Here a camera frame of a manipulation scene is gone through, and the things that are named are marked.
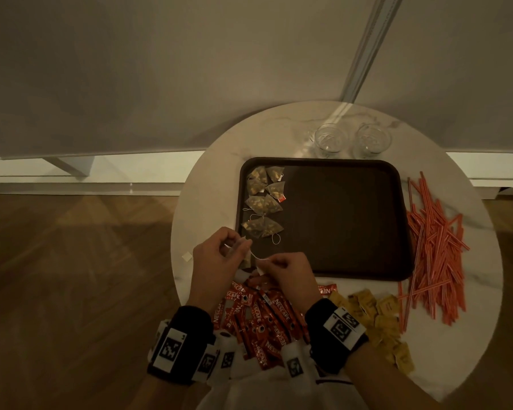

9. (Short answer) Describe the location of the person's left hand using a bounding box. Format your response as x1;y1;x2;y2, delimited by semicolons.
187;227;254;315

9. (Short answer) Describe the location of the person's right hand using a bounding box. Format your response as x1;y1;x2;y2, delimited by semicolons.
254;252;324;315

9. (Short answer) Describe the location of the mesh tea bag with string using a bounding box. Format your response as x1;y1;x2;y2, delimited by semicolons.
224;236;271;271

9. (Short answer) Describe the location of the person's left forearm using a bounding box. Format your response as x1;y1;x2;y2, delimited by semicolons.
127;375;199;410

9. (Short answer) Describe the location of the person's right forearm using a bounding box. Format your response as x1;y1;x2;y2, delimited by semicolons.
343;345;443;410

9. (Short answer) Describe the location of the pile of red coffee sachets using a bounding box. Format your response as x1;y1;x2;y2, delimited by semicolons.
211;279;338;372

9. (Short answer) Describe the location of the group of pyramid tea bags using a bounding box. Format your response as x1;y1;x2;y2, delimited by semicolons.
241;165;287;239

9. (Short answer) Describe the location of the dark brown plastic tray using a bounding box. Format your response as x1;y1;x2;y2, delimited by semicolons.
236;157;414;281

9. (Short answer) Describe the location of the black left wristband with marker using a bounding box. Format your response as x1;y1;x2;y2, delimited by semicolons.
147;306;217;385

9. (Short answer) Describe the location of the black wristband with marker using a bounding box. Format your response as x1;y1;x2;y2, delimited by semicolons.
147;306;217;385
304;298;369;375

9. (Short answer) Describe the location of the black right wristband with marker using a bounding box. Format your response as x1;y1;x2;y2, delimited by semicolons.
304;298;369;375

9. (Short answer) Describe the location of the pile of yellow sugar packets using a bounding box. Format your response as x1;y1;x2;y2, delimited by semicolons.
328;289;415;376

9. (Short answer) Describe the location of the person's white clothing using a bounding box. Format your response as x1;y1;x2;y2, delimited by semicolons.
196;371;369;410

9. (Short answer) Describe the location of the clear glass cup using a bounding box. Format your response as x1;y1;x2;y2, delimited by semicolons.
314;123;347;158
355;123;393;159

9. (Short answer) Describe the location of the pile of orange striped straws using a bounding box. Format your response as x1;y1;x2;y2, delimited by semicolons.
396;171;471;334

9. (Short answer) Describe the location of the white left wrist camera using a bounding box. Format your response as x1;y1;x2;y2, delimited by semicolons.
207;331;259;387

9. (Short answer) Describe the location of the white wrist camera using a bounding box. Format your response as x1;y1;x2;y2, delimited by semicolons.
281;341;323;380
207;331;259;387

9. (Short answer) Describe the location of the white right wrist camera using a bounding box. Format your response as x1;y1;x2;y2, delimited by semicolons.
281;341;323;380

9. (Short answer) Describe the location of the white vertical rail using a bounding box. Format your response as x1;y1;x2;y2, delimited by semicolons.
339;0;405;104

